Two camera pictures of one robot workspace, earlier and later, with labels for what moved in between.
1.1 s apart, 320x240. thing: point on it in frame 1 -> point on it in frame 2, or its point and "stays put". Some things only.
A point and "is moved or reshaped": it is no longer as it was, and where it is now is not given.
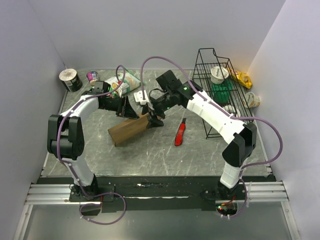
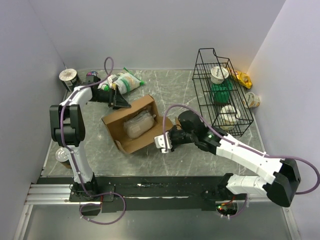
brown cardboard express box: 126,130 is moved or reshaped
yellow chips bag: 241,78 stays put
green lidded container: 221,91 stays put
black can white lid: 71,80 stays put
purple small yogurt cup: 92,77 stays put
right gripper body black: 160,105 -> 179,136
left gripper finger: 130,114 -> 120,102
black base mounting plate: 154,194 stays put
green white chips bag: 126,81 stays put
